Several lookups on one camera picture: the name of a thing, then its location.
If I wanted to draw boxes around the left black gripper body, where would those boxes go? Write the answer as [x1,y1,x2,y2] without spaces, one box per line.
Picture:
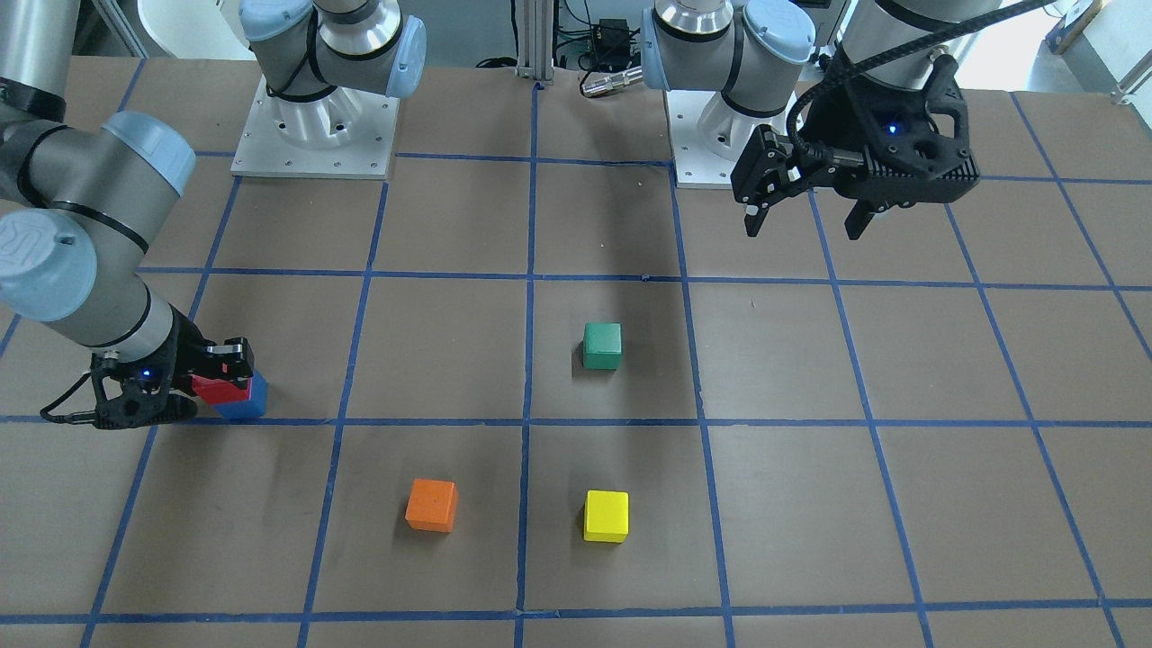
[732,54,969,203]

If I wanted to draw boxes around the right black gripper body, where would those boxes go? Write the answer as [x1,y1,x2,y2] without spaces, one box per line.
[172,311,255,390]

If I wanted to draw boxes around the red wooden block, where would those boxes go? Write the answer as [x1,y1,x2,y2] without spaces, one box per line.
[191,374,252,406]

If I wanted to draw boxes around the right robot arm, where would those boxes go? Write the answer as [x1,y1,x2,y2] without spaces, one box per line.
[3,1,429,393]

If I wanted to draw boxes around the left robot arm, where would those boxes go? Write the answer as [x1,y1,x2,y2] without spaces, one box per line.
[641,1,985,239]

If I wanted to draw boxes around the blue wooden block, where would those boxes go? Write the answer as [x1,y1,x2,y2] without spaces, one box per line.
[212,372,268,421]

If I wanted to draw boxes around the green wooden block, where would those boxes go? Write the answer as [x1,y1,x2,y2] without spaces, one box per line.
[581,321,623,372]

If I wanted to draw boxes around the orange wooden block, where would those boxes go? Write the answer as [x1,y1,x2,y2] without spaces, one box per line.
[404,477,458,534]

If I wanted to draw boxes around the yellow wooden block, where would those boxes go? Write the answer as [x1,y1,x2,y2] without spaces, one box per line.
[581,490,630,543]

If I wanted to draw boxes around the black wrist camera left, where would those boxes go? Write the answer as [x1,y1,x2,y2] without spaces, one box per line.
[835,56,980,208]

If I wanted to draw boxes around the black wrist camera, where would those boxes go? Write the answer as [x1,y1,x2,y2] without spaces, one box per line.
[40,355,198,430]
[835,56,980,208]

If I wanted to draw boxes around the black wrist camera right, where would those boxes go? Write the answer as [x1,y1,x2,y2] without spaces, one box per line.
[40,355,198,430]

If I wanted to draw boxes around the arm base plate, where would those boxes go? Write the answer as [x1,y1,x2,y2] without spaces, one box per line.
[665,90,787,190]
[230,82,401,181]

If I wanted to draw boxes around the aluminium frame post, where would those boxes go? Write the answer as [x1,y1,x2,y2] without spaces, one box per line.
[513,1,558,86]

